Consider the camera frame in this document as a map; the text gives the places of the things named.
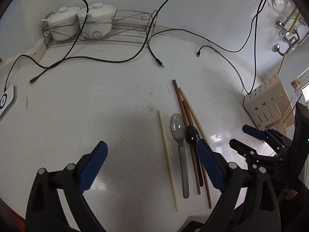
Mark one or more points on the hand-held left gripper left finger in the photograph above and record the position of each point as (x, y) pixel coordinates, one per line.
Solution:
(93, 166)

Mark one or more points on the beige plastic utensil holder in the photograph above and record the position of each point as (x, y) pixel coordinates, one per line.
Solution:
(265, 101)

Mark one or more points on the person's right hand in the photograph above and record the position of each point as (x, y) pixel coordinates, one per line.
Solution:
(291, 194)

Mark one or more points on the white ceramic lidded pot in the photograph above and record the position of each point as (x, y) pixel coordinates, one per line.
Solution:
(96, 21)
(64, 23)

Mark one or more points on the pale wooden chopstick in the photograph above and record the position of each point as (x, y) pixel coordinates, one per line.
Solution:
(166, 154)

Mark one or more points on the white window frame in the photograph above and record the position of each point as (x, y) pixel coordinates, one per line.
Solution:
(304, 94)

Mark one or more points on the black spoon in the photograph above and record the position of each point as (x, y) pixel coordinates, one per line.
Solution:
(192, 134)

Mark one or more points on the metal spoon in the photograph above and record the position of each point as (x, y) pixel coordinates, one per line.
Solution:
(178, 128)

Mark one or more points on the dark brown chopstick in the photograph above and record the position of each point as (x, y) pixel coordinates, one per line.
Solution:
(178, 94)
(187, 112)

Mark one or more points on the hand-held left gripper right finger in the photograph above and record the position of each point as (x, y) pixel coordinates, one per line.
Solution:
(210, 166)

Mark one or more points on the white rectangular device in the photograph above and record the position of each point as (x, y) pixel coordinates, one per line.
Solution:
(6, 101)

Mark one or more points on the chrome angle valve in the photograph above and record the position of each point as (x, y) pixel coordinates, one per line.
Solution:
(291, 38)
(278, 24)

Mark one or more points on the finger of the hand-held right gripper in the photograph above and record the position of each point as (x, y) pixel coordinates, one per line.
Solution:
(253, 130)
(243, 147)

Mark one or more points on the small jar with yellow lid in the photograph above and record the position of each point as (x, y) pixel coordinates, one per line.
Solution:
(295, 84)

